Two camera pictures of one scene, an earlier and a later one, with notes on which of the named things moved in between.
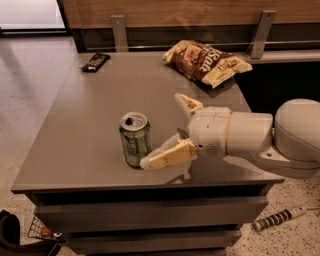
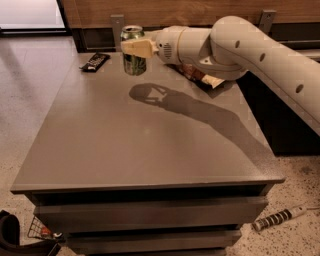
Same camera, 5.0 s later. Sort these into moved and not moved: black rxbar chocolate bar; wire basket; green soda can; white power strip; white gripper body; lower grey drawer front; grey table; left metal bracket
Moved: green soda can; white gripper body
Not moved: black rxbar chocolate bar; grey table; wire basket; white power strip; lower grey drawer front; left metal bracket
